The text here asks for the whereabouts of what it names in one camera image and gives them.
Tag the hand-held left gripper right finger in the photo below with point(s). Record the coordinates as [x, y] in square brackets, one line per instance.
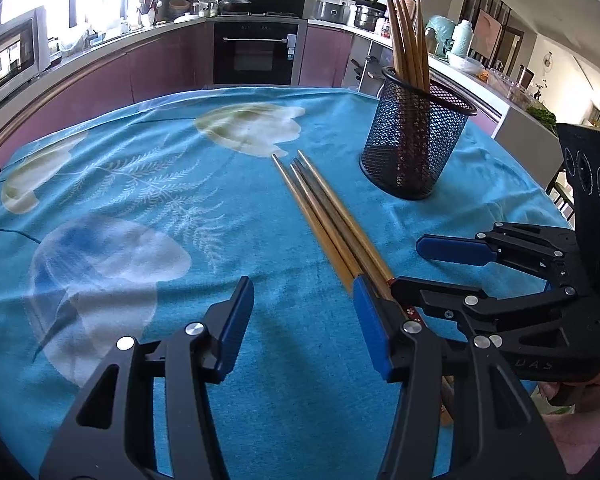
[372, 330]

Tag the framed wall picture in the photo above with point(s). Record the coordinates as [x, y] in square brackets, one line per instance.
[487, 35]

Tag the steel rice cooker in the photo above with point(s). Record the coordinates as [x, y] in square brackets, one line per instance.
[330, 12]

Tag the person's right hand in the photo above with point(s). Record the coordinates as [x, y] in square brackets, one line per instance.
[585, 435]

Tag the black mesh utensil holder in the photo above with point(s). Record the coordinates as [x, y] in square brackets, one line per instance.
[405, 160]

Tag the green leafy vegetables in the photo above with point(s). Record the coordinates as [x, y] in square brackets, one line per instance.
[542, 115]

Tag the clear plastic container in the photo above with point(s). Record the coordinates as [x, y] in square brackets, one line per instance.
[505, 85]

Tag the mint thermos flask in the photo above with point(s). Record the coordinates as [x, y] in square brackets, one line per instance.
[462, 40]

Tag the black wok with lid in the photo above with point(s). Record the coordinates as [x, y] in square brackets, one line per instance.
[235, 6]

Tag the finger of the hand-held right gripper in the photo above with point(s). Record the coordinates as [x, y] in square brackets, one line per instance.
[430, 295]
[455, 250]

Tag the wall clock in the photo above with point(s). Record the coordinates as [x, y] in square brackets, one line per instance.
[547, 61]

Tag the white bowl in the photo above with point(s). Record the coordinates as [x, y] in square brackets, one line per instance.
[467, 64]

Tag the mint electric kettle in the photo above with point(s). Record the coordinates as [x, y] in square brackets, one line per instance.
[440, 30]

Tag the white lidded dish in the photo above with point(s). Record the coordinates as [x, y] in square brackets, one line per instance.
[186, 18]

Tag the pink base cabinet run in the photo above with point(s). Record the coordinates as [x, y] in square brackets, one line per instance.
[105, 75]
[325, 55]

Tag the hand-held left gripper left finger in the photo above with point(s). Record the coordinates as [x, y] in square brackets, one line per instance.
[232, 325]

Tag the black built-in oven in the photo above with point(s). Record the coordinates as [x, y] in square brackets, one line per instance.
[255, 55]

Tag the blue floral tablecloth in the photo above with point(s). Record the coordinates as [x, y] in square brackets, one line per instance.
[130, 185]

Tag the steel stock pot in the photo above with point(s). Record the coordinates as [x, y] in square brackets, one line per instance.
[367, 17]

